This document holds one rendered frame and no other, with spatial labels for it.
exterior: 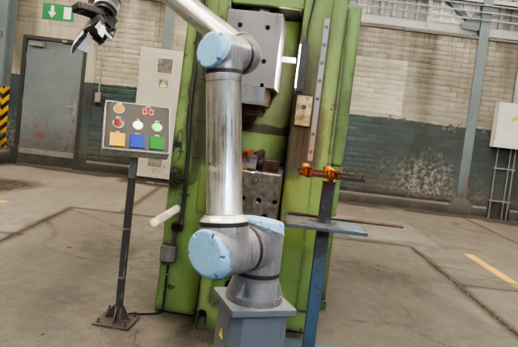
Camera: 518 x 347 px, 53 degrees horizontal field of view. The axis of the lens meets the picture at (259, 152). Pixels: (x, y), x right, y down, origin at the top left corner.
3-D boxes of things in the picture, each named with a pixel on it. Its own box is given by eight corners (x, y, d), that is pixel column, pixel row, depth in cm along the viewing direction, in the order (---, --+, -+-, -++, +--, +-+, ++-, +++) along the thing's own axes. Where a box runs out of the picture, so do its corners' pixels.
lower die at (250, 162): (255, 170, 283) (257, 155, 283) (219, 166, 285) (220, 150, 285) (263, 164, 325) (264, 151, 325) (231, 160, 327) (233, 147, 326)
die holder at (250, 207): (271, 257, 279) (280, 175, 276) (201, 247, 282) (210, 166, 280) (278, 235, 334) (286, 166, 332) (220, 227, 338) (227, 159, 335)
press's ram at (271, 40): (290, 90, 279) (299, 15, 277) (220, 82, 283) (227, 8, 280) (293, 95, 321) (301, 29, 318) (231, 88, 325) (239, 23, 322)
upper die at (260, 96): (263, 105, 281) (265, 88, 281) (227, 101, 283) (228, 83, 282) (269, 108, 323) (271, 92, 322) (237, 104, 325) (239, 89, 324)
